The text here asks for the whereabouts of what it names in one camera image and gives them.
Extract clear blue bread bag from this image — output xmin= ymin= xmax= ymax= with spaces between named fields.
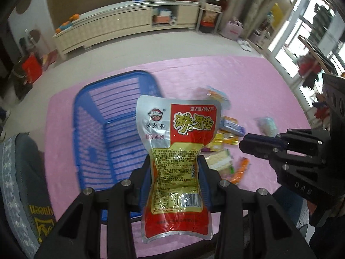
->
xmin=195 ymin=86 xmax=231 ymax=110

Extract orange snack stick packet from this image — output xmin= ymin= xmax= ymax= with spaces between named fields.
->
xmin=230 ymin=157 xmax=250 ymax=184

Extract white metal shelf rack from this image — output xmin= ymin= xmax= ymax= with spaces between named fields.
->
xmin=196 ymin=0 xmax=229 ymax=33

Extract purple yellow chips bag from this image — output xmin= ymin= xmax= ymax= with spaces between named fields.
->
xmin=202 ymin=131 xmax=239 ymax=152

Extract red silver snack pouch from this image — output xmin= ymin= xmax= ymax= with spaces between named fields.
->
xmin=136 ymin=95 xmax=222 ymax=243

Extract pink shopping bag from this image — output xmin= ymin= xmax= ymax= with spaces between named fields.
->
xmin=220 ymin=17 xmax=243 ymax=41

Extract green cracker pack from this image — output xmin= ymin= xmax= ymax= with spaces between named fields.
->
xmin=205 ymin=149 xmax=234 ymax=177

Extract white slippers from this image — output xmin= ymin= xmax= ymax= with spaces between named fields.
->
xmin=237 ymin=39 xmax=252 ymax=52

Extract grey chair with cover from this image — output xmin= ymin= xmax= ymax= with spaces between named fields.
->
xmin=1 ymin=133 xmax=56 ymax=258

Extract light blue round snack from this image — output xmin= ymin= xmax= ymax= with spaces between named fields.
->
xmin=256 ymin=117 xmax=278 ymax=137

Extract cream TV cabinet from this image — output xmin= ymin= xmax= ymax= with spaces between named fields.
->
xmin=53 ymin=1 xmax=199 ymax=60

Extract oranges on cabinet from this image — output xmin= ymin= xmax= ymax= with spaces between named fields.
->
xmin=56 ymin=13 xmax=80 ymax=34

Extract red bag on floor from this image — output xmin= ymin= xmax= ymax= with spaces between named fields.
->
xmin=22 ymin=54 xmax=43 ymax=84

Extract blue plastic basket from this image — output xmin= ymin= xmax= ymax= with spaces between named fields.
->
xmin=72 ymin=70 xmax=165 ymax=225

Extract wooden clothes rack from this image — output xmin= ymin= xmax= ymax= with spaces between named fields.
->
xmin=296 ymin=35 xmax=337 ymax=90

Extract pink quilted tablecloth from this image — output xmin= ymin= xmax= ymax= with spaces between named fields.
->
xmin=44 ymin=55 xmax=309 ymax=218

